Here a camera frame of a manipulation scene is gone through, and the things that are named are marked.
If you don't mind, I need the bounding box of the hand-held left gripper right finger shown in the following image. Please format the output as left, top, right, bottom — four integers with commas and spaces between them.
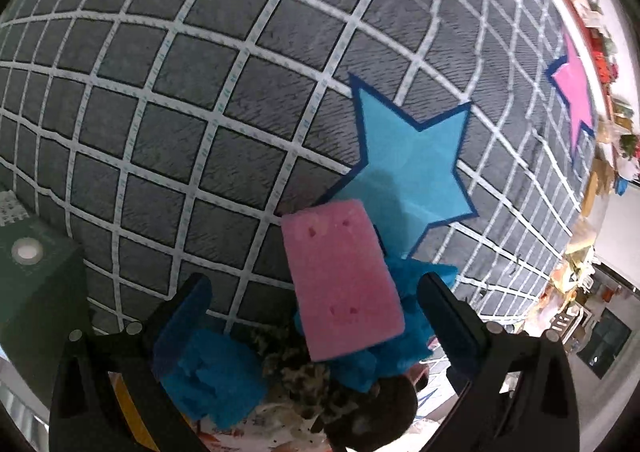
417, 272, 583, 452

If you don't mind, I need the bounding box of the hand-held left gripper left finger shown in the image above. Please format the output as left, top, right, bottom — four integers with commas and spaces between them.
47, 272, 213, 452

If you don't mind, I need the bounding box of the pink sponge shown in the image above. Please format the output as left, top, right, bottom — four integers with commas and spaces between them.
280, 198, 407, 363

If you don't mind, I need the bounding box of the ruffled leopard print scrunchie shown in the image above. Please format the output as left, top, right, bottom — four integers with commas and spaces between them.
247, 324, 361, 438

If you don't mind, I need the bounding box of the dark brown round puff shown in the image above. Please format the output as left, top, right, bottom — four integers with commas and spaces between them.
325, 374, 418, 452

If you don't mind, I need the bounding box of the dark glass cabinet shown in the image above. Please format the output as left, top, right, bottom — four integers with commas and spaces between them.
575, 307, 633, 380

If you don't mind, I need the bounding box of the blue star patch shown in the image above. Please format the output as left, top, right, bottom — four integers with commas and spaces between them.
325, 73, 481, 263

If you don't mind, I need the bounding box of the grey checked blanket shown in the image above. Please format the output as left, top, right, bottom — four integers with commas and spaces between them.
0, 0, 608, 368

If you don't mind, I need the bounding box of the pink star patch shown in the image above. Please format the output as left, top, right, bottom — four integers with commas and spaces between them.
546, 29, 597, 168

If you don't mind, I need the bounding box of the row of colourful toys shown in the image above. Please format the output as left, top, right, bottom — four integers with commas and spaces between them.
520, 0, 640, 348

